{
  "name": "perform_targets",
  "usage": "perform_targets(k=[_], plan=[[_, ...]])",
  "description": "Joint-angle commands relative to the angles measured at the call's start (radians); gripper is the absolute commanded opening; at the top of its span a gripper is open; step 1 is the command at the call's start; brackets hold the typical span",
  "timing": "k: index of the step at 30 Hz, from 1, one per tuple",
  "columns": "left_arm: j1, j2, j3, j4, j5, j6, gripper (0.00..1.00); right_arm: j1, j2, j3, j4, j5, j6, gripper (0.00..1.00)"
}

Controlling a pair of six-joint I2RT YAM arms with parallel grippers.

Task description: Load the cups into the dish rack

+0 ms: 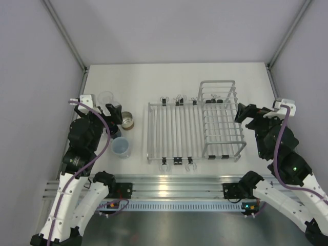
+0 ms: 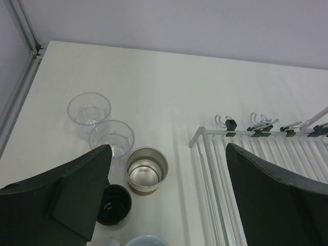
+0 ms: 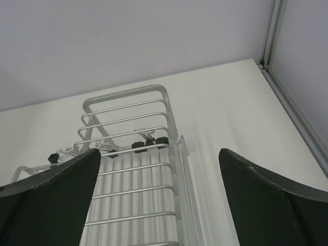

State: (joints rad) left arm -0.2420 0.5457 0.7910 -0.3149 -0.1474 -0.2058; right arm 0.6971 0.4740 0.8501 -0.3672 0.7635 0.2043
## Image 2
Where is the cream steel cup brown band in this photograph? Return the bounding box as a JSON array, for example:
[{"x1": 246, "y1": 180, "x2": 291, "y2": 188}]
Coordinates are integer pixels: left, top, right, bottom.
[{"x1": 125, "y1": 147, "x2": 169, "y2": 196}]

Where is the dark blue ceramic mug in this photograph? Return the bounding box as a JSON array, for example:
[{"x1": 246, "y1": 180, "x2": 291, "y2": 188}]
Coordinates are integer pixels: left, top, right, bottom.
[{"x1": 97, "y1": 184, "x2": 132, "y2": 227}]

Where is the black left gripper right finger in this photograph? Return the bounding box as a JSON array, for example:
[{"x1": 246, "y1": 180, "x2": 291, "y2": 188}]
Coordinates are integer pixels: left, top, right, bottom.
[{"x1": 225, "y1": 143, "x2": 327, "y2": 245}]

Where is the light blue ceramic mug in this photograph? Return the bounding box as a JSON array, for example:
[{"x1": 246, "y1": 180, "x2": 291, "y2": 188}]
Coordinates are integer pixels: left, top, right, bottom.
[{"x1": 107, "y1": 233, "x2": 170, "y2": 246}]

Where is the clear plastic tumbler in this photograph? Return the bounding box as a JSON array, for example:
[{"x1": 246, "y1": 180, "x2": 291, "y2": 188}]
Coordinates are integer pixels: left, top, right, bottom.
[
  {"x1": 88, "y1": 120, "x2": 135, "y2": 173},
  {"x1": 67, "y1": 92, "x2": 112, "y2": 140}
]

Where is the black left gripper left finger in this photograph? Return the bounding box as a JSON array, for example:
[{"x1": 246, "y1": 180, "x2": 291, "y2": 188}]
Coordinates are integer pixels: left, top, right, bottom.
[{"x1": 1, "y1": 145, "x2": 112, "y2": 245}]

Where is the silver flat dish rack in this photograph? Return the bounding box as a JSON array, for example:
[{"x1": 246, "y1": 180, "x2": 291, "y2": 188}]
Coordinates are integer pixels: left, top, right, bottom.
[{"x1": 189, "y1": 109, "x2": 327, "y2": 245}]

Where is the aluminium frame post left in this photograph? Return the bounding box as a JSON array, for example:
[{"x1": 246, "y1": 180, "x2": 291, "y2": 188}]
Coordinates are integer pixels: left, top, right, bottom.
[{"x1": 1, "y1": 1, "x2": 44, "y2": 153}]

